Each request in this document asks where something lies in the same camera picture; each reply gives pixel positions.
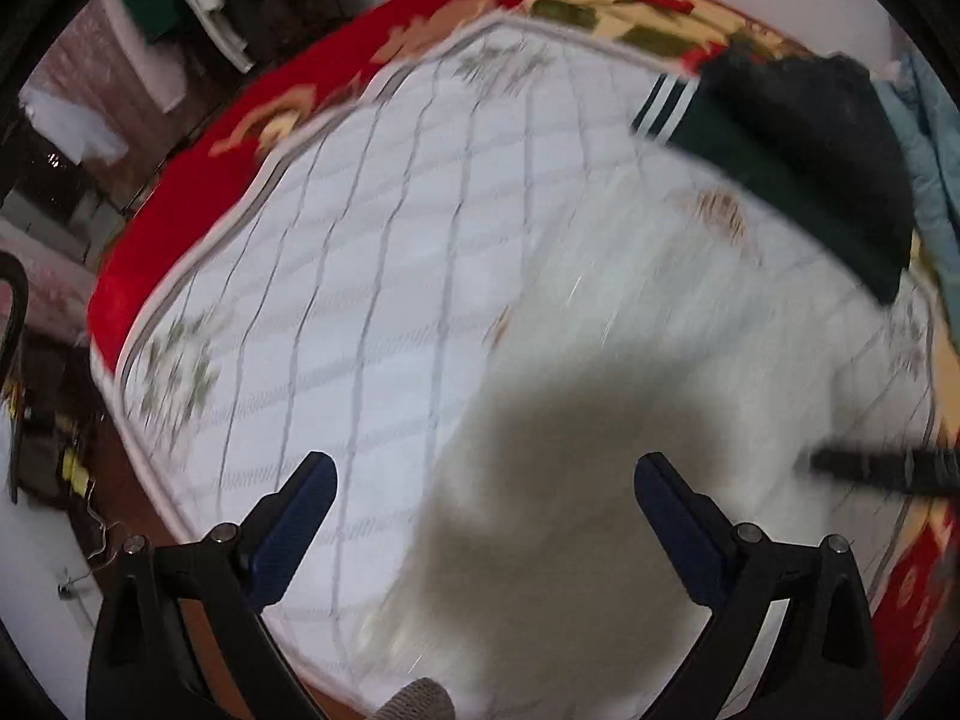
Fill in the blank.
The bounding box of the light blue quilt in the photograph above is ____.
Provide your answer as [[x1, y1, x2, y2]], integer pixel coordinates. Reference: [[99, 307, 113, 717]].
[[871, 51, 960, 302]]

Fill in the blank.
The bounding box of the white fuzzy cardigan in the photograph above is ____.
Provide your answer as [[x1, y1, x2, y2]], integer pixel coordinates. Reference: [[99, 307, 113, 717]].
[[352, 184, 935, 720]]

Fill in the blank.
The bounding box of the white cloth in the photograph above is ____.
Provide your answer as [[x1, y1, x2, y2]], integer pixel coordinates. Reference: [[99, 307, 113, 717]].
[[18, 79, 130, 164]]

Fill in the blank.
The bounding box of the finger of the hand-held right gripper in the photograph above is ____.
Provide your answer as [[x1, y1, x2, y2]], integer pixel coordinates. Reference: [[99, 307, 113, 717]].
[[812, 445, 960, 500]]

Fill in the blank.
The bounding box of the white diamond quilted mat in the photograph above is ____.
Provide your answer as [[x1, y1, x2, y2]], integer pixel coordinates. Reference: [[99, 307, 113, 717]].
[[112, 13, 942, 717]]

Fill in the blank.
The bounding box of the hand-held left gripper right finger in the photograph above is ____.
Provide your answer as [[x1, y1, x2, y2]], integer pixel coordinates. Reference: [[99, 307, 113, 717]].
[[634, 451, 883, 720]]

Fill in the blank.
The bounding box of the black and green hooded jacket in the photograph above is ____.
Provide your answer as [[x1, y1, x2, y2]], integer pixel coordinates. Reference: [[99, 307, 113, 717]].
[[630, 51, 922, 307]]

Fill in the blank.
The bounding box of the black curved tube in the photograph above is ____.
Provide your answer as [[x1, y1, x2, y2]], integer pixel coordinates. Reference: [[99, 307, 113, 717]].
[[0, 251, 32, 505]]

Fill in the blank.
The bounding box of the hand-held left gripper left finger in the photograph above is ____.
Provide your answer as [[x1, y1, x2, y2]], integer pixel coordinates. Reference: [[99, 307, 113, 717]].
[[85, 450, 338, 720]]

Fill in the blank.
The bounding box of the pink fleece blanket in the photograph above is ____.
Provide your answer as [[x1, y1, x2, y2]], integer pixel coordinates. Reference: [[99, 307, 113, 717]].
[[124, 26, 190, 115]]

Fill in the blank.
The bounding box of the red floral blanket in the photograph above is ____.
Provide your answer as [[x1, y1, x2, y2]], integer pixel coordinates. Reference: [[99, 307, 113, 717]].
[[87, 0, 960, 700]]

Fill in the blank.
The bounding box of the white puffer jacket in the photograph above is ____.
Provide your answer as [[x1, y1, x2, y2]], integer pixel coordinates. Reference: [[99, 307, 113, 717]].
[[156, 0, 257, 74]]

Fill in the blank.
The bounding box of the dark green garment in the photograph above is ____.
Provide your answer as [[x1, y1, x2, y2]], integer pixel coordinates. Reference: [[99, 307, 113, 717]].
[[112, 0, 187, 44]]

